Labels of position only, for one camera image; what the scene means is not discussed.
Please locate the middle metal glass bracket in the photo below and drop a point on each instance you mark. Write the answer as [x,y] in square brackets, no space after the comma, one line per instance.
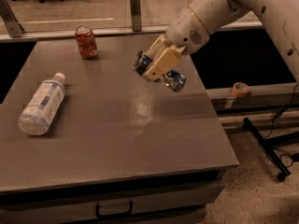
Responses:
[135,9]

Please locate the left metal glass bracket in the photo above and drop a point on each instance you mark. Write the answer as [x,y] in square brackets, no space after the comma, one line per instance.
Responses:
[14,29]

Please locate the blue silver redbull can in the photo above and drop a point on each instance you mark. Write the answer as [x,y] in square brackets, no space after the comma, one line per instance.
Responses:
[173,79]

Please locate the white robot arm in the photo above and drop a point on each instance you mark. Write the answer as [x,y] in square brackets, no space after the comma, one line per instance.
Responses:
[280,19]

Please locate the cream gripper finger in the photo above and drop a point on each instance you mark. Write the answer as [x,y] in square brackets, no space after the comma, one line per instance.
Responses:
[169,59]
[157,48]

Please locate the grey cabinet drawer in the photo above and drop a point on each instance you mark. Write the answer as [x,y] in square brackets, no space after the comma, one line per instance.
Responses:
[179,204]

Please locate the metal glass bracket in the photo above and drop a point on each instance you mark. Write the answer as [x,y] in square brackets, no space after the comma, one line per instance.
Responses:
[135,9]
[14,29]

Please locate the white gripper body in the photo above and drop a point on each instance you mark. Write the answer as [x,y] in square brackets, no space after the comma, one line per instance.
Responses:
[186,34]

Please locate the orange tape roll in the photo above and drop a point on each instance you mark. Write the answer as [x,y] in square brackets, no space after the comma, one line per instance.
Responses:
[240,89]

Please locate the black drawer handle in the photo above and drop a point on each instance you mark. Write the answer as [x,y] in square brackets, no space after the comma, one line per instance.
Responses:
[114,210]

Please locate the clear plastic water bottle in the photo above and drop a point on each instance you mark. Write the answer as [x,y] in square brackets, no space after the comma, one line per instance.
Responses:
[40,112]

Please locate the black wheeled stand leg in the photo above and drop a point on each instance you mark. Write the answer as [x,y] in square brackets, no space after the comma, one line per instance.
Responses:
[268,145]

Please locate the red soda can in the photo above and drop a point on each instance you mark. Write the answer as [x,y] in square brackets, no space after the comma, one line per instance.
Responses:
[86,42]

